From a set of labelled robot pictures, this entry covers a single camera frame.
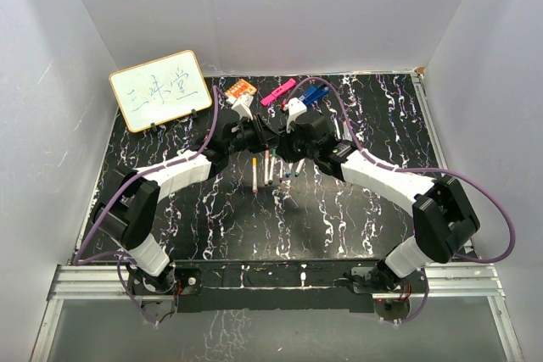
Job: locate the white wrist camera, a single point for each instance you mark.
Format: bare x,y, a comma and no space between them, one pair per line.
241,105
294,109

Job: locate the pink clip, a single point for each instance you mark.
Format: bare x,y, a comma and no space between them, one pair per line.
278,92

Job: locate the yellow orange marker pen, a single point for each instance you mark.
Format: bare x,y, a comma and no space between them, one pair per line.
254,168

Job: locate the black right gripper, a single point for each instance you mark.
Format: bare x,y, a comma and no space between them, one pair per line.
283,148

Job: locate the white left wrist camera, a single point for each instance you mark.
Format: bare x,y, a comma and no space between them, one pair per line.
241,105

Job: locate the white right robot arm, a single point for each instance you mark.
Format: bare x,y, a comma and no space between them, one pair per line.
443,217

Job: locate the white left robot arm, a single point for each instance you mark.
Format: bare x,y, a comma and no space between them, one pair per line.
126,208

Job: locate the thick orange highlighter pen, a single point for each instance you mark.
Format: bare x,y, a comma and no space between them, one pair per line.
346,132

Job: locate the peach marker pen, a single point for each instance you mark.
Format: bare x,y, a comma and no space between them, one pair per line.
266,167

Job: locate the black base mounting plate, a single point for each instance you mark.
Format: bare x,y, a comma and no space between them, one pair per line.
195,286

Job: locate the blue stapler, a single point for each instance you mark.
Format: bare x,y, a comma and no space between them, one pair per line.
313,94

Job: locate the small whiteboard with writing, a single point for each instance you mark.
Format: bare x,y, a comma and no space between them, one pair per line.
161,90

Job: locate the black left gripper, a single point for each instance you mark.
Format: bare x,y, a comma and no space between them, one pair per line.
265,136

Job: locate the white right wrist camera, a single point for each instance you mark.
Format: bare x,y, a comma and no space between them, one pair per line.
294,109

